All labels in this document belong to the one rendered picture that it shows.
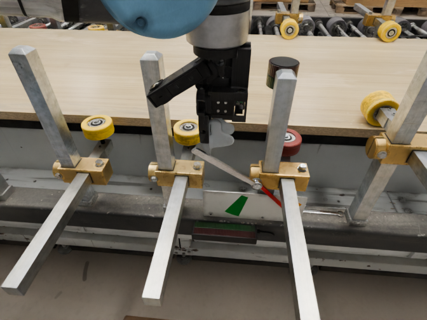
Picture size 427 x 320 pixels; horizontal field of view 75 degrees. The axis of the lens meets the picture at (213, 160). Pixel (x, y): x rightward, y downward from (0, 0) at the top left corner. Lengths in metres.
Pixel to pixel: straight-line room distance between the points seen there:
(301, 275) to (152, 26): 0.44
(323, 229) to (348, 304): 0.77
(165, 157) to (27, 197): 0.48
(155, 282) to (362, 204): 0.53
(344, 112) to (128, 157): 0.70
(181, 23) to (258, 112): 0.63
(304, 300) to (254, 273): 0.99
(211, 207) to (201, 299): 0.75
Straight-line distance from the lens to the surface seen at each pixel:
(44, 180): 1.15
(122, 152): 0.98
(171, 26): 0.21
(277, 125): 0.58
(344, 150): 0.94
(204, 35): 0.40
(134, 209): 0.82
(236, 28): 0.40
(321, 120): 0.82
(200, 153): 0.54
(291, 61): 0.59
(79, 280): 1.59
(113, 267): 1.57
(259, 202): 0.72
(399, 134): 0.66
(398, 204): 1.09
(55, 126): 0.71
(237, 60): 0.43
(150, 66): 0.54
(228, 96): 0.43
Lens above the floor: 1.31
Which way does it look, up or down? 40 degrees down
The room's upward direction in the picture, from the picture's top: straight up
